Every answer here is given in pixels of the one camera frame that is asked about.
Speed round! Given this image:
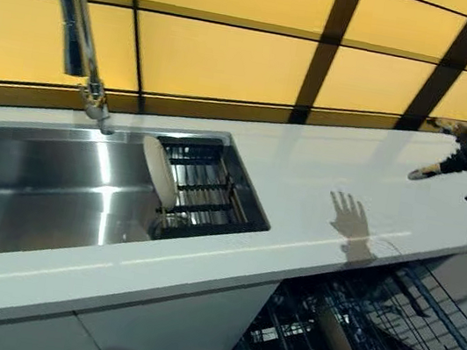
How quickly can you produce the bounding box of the beige round plate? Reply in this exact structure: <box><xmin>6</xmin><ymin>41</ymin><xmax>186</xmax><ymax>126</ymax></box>
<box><xmin>132</xmin><ymin>133</ymin><xmax>188</xmax><ymax>217</ymax></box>
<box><xmin>311</xmin><ymin>306</ymin><xmax>374</xmax><ymax>350</ymax></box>

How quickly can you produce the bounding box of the black sink drying rack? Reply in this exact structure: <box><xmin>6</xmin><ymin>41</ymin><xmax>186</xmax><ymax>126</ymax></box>
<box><xmin>141</xmin><ymin>129</ymin><xmax>284</xmax><ymax>257</ymax></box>

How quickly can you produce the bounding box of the round steel sink drain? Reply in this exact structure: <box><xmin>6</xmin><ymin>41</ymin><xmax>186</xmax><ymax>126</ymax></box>
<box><xmin>147</xmin><ymin>208</ymin><xmax>186</xmax><ymax>241</ymax></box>

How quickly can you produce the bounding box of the chrome kitchen faucet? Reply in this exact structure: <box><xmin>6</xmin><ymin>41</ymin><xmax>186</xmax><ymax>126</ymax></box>
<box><xmin>27</xmin><ymin>0</ymin><xmax>133</xmax><ymax>138</ymax></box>

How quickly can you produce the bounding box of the stainless steel sink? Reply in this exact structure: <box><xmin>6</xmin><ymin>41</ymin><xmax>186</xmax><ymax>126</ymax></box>
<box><xmin>0</xmin><ymin>96</ymin><xmax>286</xmax><ymax>310</ymax></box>

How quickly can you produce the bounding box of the black wire dishwasher cup rack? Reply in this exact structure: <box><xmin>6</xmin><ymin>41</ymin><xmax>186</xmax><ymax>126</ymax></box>
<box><xmin>382</xmin><ymin>258</ymin><xmax>467</xmax><ymax>350</ymax></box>

